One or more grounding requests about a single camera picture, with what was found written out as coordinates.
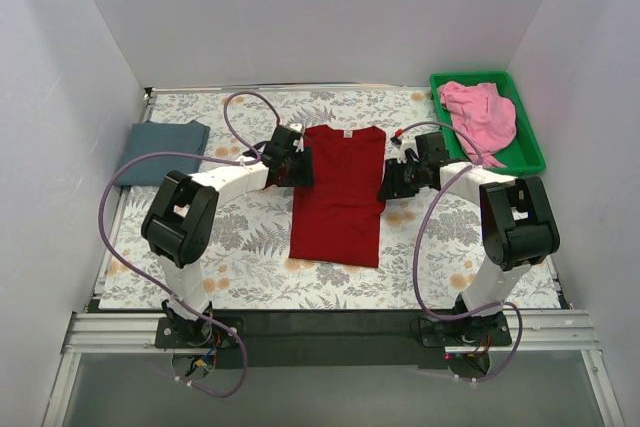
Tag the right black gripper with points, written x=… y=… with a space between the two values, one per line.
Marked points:
x=396 y=179

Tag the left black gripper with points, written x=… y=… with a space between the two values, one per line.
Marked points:
x=293 y=170

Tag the red t-shirt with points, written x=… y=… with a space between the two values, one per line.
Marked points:
x=337 y=219

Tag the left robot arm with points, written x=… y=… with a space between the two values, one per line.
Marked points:
x=179 y=224

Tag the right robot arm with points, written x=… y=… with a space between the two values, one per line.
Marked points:
x=518 y=231

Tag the floral patterned table mat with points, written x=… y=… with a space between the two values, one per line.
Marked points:
x=430 y=248

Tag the pink t-shirt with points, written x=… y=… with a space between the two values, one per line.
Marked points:
x=481 y=118

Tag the green plastic bin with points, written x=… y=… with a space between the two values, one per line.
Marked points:
x=523 y=156

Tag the folded blue-grey t-shirt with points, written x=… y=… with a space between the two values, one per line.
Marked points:
x=152 y=138

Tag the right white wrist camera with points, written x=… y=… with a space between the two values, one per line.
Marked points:
x=405 y=146

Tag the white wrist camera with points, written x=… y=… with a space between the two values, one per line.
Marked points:
x=298 y=136
x=405 y=146

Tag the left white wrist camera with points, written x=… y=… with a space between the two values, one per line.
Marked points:
x=298 y=136

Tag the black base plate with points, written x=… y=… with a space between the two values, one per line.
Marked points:
x=320 y=338

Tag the aluminium frame rail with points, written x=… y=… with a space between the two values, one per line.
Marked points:
x=121 y=369

